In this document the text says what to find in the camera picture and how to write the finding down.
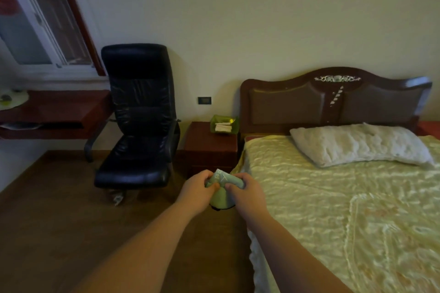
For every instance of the person's left forearm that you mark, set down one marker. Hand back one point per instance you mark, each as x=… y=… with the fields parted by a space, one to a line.
x=134 y=255

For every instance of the black leather office chair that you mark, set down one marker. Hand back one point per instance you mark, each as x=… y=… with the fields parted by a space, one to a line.
x=139 y=117

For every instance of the person's right fingers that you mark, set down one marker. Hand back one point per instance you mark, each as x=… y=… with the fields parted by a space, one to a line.
x=235 y=183

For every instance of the white framed window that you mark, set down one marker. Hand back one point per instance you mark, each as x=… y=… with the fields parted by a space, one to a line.
x=37 y=14

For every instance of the white papers in basket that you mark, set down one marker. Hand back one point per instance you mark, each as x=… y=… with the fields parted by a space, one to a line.
x=223 y=127

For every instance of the white pillow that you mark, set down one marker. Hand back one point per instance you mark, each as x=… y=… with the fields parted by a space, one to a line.
x=361 y=145

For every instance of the green plastic basket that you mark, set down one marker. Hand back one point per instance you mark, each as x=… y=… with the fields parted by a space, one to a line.
x=224 y=124

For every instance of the red wooden wall desk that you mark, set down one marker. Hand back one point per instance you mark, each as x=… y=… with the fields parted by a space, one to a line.
x=51 y=114

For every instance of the person's right hand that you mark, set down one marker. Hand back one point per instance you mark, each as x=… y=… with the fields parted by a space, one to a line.
x=248 y=196

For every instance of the pale yellow satin bedspread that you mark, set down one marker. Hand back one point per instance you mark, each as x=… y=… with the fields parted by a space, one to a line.
x=343 y=213

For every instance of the black wall socket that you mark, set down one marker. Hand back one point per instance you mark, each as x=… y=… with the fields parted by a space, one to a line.
x=204 y=100

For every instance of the white round plate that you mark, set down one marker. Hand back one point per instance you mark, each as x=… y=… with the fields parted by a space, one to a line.
x=12 y=98

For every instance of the green cloth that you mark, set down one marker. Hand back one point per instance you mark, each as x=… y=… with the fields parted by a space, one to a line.
x=222 y=193

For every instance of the person's left hand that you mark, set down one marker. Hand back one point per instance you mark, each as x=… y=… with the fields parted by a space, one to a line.
x=192 y=193

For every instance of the person's right forearm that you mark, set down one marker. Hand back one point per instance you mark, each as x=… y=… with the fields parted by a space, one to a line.
x=292 y=258

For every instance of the person's left fingers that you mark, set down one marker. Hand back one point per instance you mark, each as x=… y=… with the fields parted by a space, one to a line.
x=210 y=181

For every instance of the dark wooden bed headboard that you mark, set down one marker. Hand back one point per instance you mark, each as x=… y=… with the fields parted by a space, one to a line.
x=330 y=100

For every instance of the red wooden nightstand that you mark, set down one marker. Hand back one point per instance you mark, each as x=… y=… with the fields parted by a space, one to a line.
x=210 y=147
x=429 y=129

